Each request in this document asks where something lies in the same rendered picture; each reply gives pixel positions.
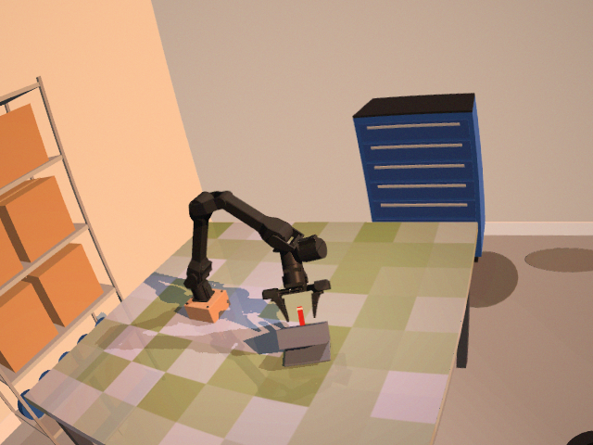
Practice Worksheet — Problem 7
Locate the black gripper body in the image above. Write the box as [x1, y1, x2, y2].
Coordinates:
[262, 264, 331, 299]

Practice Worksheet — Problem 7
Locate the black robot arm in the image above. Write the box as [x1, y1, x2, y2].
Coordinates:
[183, 191, 327, 302]

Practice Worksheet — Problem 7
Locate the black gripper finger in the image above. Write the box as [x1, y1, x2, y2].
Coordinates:
[271, 299, 289, 323]
[311, 292, 323, 318]

